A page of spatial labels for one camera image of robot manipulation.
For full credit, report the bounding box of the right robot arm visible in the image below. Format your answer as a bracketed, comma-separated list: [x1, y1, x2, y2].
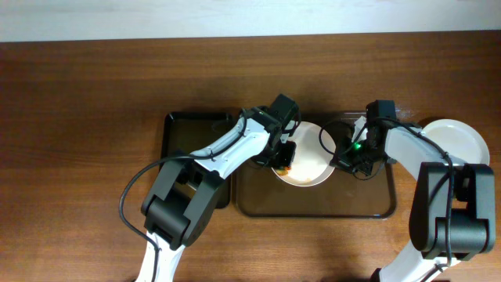
[330, 100, 496, 282]

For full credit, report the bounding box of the brown tray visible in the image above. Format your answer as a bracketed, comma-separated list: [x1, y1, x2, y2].
[232, 112, 396, 219]

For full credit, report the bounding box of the green yellow sponge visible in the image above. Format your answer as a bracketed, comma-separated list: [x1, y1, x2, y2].
[274, 167, 291, 175]

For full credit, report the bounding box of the black tray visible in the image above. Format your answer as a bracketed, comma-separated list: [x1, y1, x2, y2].
[159, 111, 236, 210]

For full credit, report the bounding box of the white pinkish plate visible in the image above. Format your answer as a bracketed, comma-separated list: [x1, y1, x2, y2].
[272, 121, 336, 187]

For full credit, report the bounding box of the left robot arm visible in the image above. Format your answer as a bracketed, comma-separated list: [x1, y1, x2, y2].
[137, 94, 301, 281]

